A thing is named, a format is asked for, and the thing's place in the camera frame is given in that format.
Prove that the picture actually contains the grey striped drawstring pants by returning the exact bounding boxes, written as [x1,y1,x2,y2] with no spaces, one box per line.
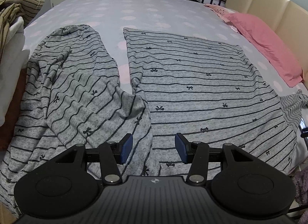
[280,89,308,128]

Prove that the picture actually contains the light pink patterned pillow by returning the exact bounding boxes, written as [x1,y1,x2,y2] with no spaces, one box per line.
[203,3,241,33]

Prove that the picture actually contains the beige padded headboard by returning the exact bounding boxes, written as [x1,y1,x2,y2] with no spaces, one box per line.
[225,0,308,82]

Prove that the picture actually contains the grey pink-dotted bed sheet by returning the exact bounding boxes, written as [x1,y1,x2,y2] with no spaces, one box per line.
[23,0,308,174]

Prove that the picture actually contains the grey striped bow-print top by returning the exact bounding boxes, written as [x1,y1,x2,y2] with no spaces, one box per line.
[0,24,300,215]

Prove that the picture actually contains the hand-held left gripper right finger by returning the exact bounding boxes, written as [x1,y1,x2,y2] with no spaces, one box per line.
[175,132,258,184]

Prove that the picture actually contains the mauve fuzzy cloth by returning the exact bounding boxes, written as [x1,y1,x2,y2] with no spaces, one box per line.
[294,169,308,206]

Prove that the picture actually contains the rust brown cloth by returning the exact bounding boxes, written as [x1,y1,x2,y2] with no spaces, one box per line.
[0,70,28,152]

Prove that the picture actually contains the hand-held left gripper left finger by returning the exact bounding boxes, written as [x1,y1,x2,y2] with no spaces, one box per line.
[52,133,133,184]

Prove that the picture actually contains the white folded clothes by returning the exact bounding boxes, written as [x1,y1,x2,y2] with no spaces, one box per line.
[0,17,32,125]

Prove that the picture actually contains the tan striped shirt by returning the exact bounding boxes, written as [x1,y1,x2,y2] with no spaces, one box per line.
[0,0,45,63]

